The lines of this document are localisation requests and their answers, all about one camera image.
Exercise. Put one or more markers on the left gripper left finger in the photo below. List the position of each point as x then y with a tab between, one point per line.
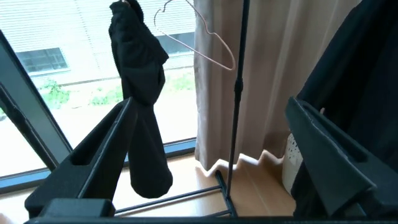
99	180

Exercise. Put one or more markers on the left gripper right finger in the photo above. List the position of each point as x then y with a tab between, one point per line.
335	174

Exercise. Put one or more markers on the black garment with white label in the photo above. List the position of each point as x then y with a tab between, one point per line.
367	62

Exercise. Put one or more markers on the white laundry basket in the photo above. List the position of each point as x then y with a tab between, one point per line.
292	161

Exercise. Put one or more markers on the black clothes rack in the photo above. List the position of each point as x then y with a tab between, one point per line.
237	93

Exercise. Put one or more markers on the beige curtain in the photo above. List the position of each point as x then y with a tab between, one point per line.
280	62

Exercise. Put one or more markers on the window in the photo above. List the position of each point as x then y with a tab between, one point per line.
77	37

